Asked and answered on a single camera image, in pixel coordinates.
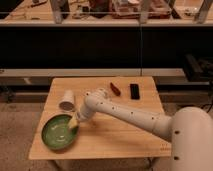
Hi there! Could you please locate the black rectangular remote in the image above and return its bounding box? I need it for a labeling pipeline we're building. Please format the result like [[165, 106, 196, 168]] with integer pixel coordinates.
[[130, 84, 140, 100]]

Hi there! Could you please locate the dark shelf unit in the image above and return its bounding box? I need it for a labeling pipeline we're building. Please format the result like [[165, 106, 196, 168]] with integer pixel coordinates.
[[0, 0, 213, 91]]

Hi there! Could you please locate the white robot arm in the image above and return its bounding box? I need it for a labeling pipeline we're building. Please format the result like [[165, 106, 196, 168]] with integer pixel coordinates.
[[69, 89, 213, 171]]

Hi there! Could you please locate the wooden table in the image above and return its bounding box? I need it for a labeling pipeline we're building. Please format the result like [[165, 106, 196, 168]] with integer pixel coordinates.
[[29, 77, 171, 160]]

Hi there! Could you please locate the white paper cup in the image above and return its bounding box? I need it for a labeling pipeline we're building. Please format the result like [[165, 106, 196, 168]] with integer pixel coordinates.
[[59, 90, 75, 111]]

